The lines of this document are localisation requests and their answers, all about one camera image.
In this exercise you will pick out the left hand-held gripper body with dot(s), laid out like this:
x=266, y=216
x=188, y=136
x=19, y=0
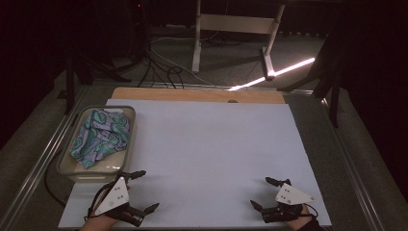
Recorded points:
x=113, y=196

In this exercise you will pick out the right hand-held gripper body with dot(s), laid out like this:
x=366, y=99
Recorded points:
x=292, y=195

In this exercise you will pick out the clear plastic container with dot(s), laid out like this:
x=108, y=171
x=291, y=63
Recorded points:
x=74, y=168

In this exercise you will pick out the teal and purple patterned cloth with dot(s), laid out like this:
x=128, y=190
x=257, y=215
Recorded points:
x=101, y=136

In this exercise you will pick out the person's right hand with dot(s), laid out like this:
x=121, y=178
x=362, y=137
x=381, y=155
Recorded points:
x=298, y=222

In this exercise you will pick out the person's left hand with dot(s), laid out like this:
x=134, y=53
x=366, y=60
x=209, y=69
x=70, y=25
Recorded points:
x=97, y=222

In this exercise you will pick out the white paper sheet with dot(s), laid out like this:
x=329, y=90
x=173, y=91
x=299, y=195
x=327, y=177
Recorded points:
x=208, y=154

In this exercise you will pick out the wooden board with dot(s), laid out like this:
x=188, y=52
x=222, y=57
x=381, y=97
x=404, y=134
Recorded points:
x=192, y=95

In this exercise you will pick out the black stand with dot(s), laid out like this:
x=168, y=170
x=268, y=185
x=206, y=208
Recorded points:
x=333, y=93
x=70, y=83

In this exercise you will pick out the aluminium table rail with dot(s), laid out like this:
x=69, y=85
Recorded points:
x=41, y=160
x=356, y=173
x=198, y=86

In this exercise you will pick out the white desk frame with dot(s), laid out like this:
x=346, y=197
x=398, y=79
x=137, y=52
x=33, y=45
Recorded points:
x=235, y=24

